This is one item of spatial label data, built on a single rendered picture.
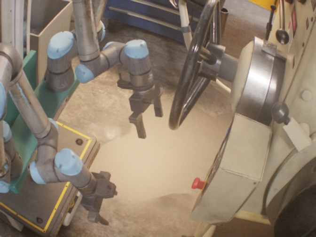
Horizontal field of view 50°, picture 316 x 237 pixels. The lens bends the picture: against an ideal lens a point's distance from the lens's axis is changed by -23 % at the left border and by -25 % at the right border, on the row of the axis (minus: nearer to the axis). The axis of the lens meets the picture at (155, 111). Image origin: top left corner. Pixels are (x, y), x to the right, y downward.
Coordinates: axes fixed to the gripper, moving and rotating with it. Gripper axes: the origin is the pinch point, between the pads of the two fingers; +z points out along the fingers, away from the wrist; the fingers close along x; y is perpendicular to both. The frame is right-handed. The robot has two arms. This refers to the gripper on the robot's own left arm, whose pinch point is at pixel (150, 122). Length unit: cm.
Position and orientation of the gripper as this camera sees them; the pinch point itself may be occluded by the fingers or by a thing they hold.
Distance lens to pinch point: 156.4
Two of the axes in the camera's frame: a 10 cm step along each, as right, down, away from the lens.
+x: 4.4, -5.4, 7.2
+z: 1.6, 8.3, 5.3
